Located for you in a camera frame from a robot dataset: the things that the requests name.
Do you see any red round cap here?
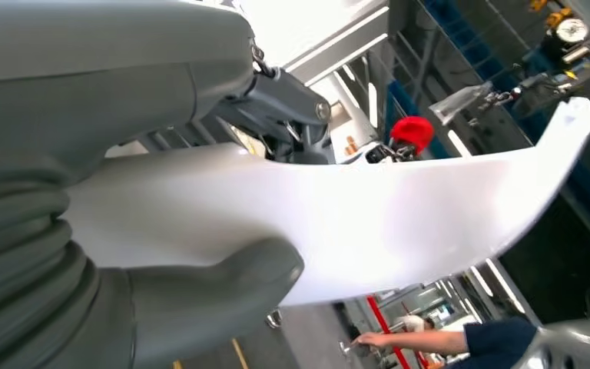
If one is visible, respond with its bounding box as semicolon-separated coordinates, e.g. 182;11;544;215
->
389;115;436;155

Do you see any red pole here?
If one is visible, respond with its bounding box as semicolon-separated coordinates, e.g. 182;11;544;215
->
365;295;414;369

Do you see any clear plastic bag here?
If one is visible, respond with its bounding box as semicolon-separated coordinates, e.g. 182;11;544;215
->
429;81;495;126

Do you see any person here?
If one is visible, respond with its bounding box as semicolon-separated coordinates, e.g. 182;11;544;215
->
352;315;539;369

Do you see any round white dial gauge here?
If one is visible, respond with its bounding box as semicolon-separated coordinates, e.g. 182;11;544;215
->
543;7;590;52

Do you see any grey plastic wheel cover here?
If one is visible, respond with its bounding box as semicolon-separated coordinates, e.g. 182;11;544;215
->
512;315;590;369

